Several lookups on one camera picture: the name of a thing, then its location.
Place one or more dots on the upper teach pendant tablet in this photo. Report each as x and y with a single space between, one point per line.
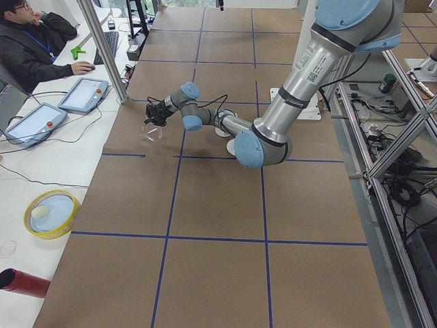
84 95

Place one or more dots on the lower teach pendant tablet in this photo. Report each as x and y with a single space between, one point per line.
36 126

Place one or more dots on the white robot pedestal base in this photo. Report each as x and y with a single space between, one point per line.
309 110

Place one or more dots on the green plastic clip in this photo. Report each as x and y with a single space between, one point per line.
76 51

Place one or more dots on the seated person in black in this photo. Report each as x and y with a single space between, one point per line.
31 41

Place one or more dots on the yellow rimmed blue bowl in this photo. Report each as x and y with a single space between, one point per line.
52 214

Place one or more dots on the aluminium frame post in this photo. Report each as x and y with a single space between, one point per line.
96 31

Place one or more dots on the white ceramic lid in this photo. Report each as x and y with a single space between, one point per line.
231 147

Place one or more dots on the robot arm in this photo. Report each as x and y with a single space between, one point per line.
340 28

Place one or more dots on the teach pendant tablet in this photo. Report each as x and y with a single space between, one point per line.
84 95
36 126

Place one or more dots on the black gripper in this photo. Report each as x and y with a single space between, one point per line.
158 111

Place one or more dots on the red cylinder bottle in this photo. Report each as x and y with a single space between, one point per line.
13 280

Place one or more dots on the clear plastic funnel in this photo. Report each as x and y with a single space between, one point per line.
151 133

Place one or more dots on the brown paper table mat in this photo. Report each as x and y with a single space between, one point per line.
174 232

